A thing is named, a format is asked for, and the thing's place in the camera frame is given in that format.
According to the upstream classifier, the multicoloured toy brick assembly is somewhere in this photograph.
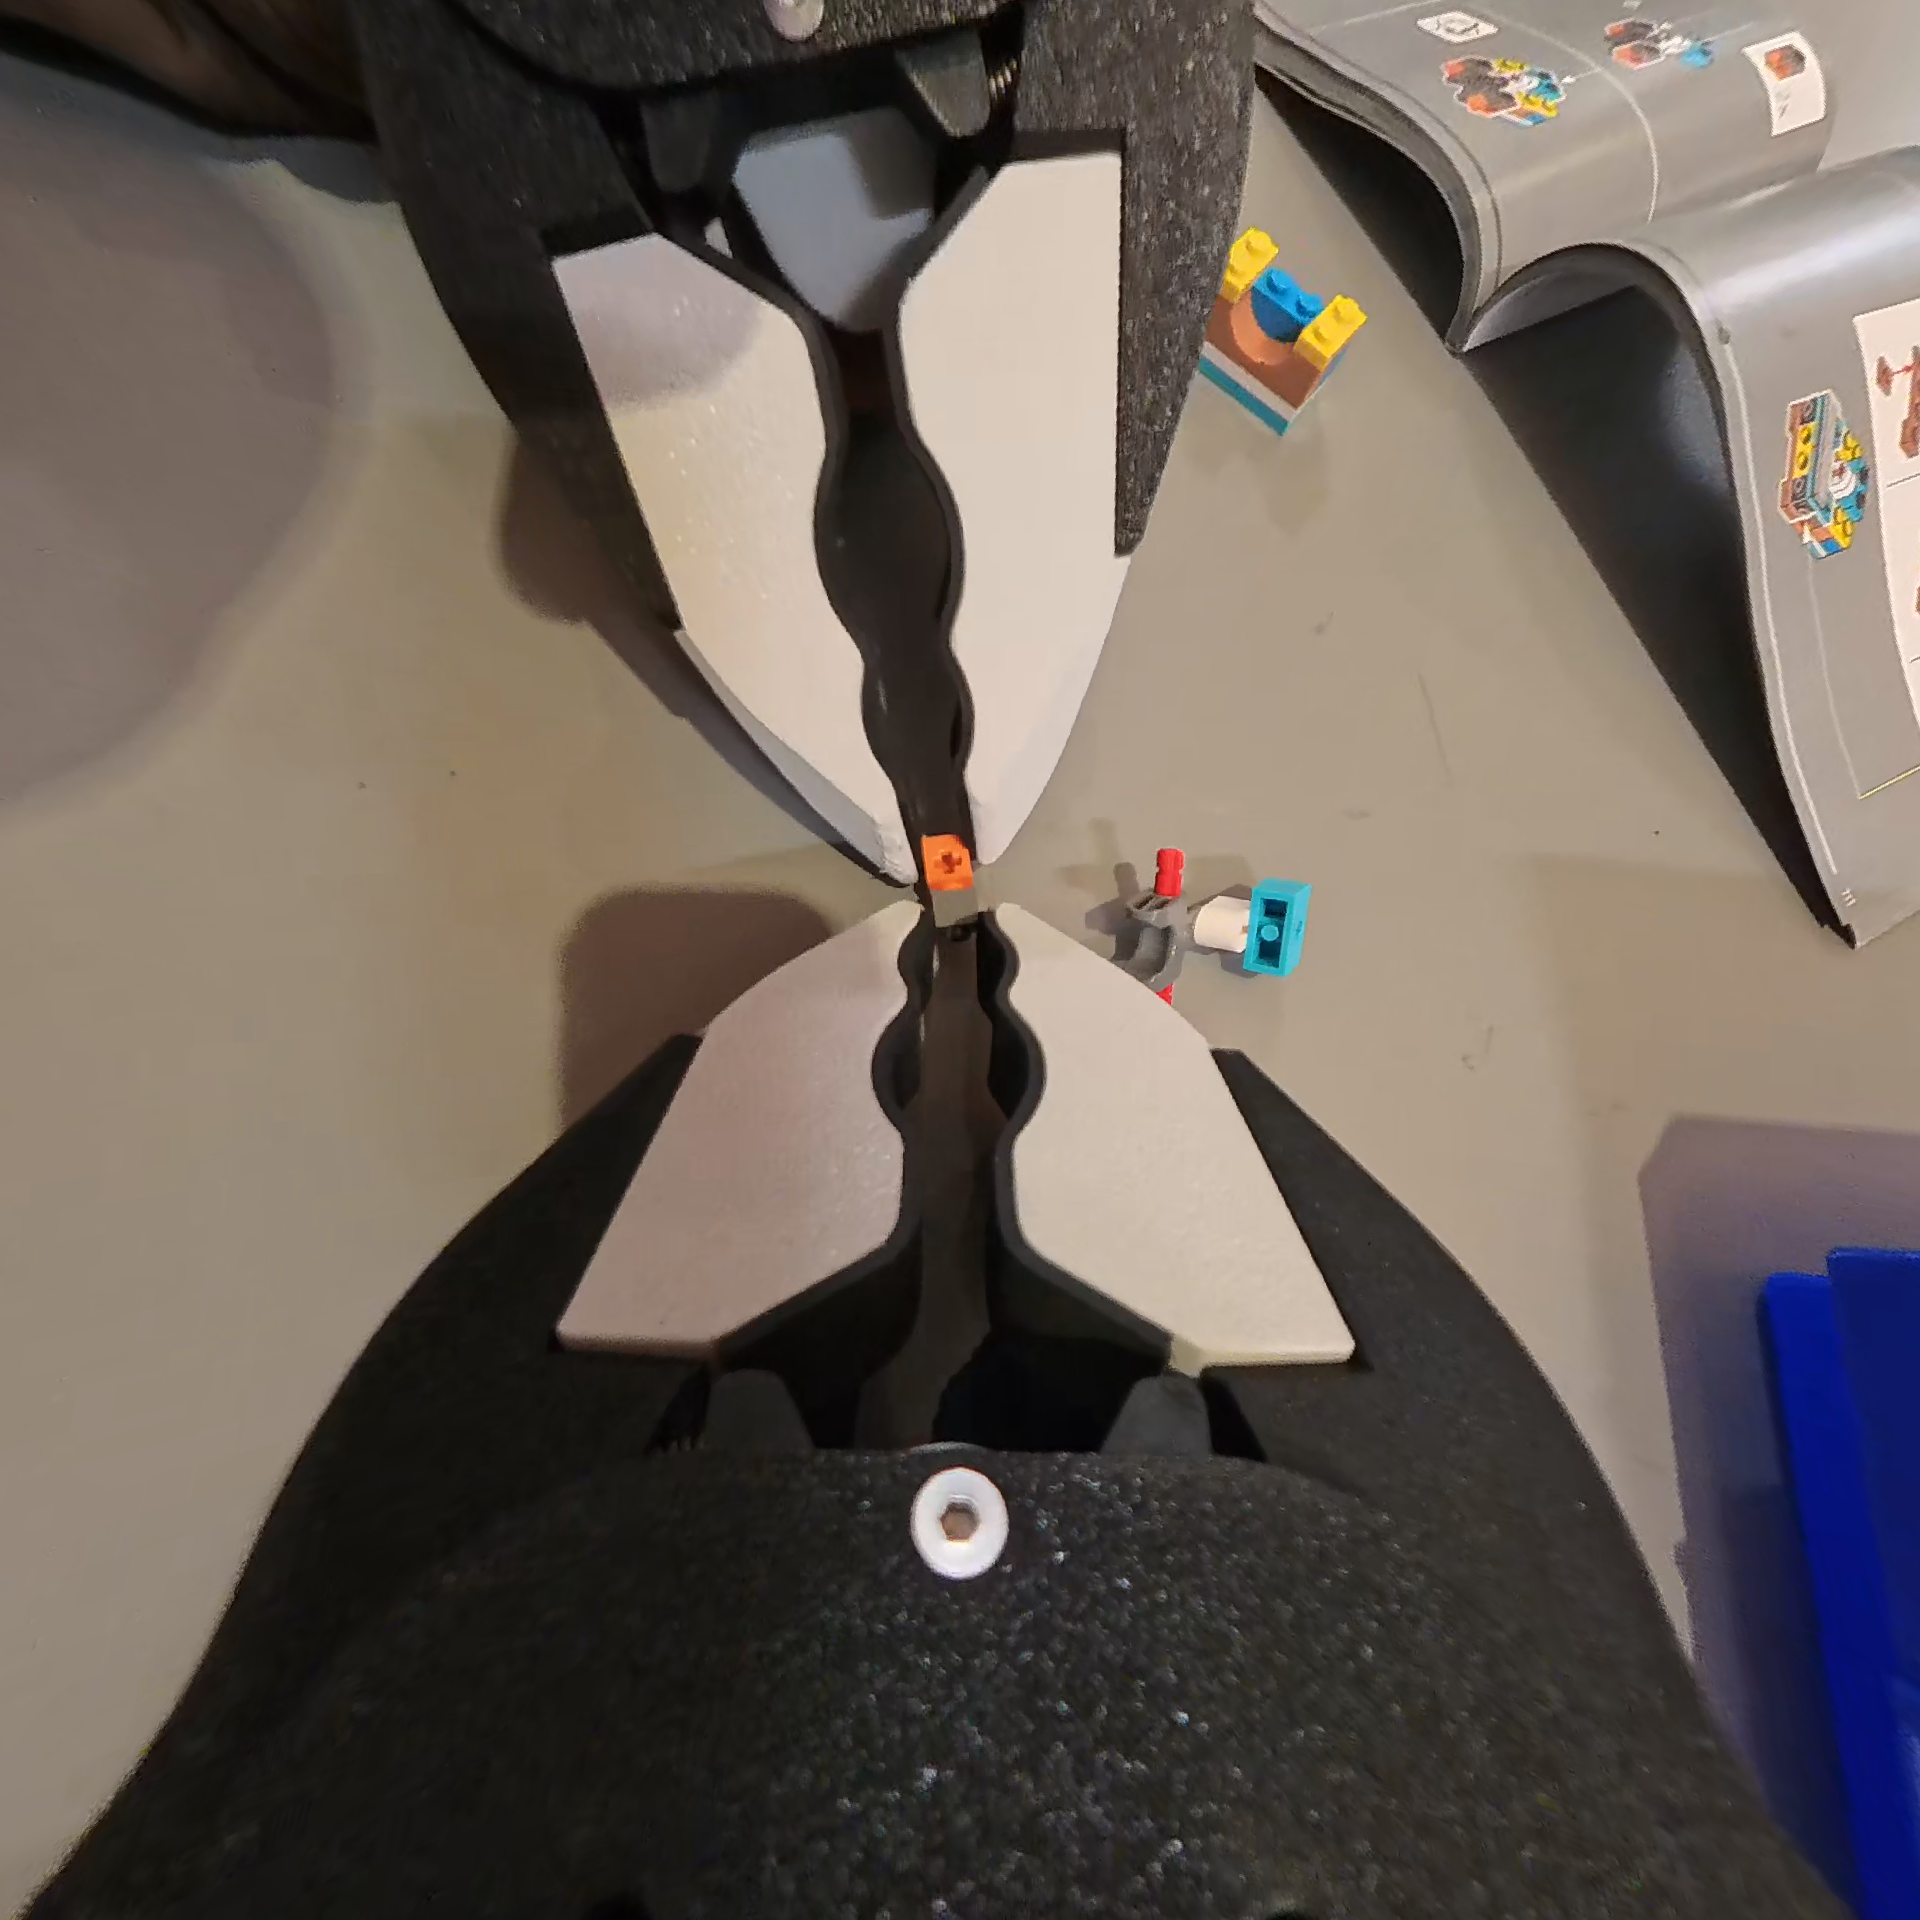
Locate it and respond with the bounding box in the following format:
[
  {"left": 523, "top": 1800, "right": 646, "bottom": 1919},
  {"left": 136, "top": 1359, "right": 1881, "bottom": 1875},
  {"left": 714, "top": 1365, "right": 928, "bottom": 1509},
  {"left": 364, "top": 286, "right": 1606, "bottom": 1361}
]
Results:
[{"left": 1198, "top": 229, "right": 1369, "bottom": 438}]

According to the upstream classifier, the grey desk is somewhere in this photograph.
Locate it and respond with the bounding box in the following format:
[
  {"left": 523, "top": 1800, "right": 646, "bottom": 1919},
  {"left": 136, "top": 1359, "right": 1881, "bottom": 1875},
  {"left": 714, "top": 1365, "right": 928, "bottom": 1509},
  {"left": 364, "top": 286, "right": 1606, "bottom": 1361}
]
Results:
[{"left": 0, "top": 0, "right": 1920, "bottom": 1920}]

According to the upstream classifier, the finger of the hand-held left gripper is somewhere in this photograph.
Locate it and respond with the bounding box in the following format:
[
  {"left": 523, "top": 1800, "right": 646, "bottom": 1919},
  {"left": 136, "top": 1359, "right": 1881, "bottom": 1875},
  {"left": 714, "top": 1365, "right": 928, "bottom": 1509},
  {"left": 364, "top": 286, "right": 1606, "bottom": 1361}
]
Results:
[
  {"left": 896, "top": 141, "right": 1134, "bottom": 869},
  {"left": 548, "top": 229, "right": 923, "bottom": 885}
]

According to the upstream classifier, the teal grey red brick assembly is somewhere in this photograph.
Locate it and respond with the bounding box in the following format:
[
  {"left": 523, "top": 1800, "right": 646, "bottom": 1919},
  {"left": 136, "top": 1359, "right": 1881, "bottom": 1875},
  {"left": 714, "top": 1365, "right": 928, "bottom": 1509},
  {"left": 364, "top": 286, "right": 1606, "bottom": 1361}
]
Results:
[{"left": 1101, "top": 849, "right": 1314, "bottom": 1005}]

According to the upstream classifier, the person's left forearm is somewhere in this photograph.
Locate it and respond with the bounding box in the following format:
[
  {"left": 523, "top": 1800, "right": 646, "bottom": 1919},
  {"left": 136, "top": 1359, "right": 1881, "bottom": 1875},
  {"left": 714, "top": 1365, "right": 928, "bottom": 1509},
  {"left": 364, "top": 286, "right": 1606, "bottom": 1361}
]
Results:
[{"left": 0, "top": 0, "right": 378, "bottom": 144}]

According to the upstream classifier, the grey instruction booklet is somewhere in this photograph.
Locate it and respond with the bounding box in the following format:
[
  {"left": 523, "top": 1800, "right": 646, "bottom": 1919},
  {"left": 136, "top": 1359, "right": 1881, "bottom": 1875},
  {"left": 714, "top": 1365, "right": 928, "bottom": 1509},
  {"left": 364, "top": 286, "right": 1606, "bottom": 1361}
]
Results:
[{"left": 1253, "top": 0, "right": 1920, "bottom": 951}]

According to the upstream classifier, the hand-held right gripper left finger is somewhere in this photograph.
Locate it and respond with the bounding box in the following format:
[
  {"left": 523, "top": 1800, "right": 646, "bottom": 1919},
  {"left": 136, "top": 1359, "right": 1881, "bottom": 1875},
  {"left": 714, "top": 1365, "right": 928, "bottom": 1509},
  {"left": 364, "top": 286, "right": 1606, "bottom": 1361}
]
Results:
[{"left": 555, "top": 901, "right": 936, "bottom": 1409}]

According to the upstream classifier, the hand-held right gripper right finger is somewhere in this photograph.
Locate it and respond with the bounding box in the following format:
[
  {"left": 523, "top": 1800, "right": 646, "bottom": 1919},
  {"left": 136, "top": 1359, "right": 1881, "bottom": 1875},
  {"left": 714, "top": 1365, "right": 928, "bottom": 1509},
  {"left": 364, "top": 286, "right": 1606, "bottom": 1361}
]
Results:
[{"left": 976, "top": 901, "right": 1360, "bottom": 1409}]

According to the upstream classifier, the blue plastic bin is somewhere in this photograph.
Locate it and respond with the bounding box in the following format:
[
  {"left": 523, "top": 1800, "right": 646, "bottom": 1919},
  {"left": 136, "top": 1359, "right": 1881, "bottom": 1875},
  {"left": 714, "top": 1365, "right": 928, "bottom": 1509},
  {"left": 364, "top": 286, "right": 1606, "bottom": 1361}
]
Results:
[{"left": 1758, "top": 1246, "right": 1920, "bottom": 1920}]

